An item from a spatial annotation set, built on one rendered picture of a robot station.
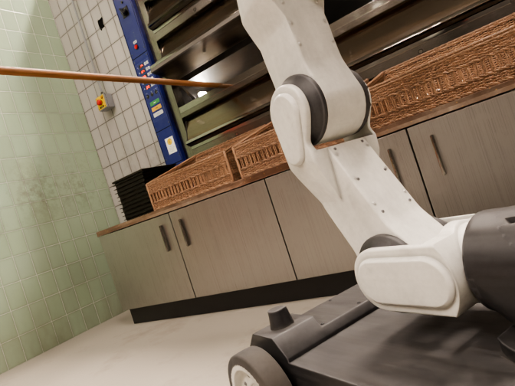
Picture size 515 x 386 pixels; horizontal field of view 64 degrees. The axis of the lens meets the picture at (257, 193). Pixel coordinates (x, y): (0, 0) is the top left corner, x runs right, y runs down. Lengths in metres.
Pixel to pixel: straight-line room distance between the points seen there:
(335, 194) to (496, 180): 0.77
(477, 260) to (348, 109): 0.36
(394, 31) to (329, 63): 1.26
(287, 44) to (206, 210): 1.22
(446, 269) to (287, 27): 0.52
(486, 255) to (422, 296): 0.12
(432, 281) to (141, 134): 2.54
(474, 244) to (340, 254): 1.04
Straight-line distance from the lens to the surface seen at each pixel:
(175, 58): 2.57
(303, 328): 0.88
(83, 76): 1.91
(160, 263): 2.25
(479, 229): 0.67
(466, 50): 1.54
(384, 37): 2.11
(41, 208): 3.02
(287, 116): 0.80
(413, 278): 0.69
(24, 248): 2.92
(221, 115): 2.52
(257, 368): 0.83
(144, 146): 2.97
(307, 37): 0.86
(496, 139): 1.47
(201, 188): 2.01
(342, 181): 0.80
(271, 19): 0.88
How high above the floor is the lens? 0.48
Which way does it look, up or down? 1 degrees up
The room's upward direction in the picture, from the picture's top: 18 degrees counter-clockwise
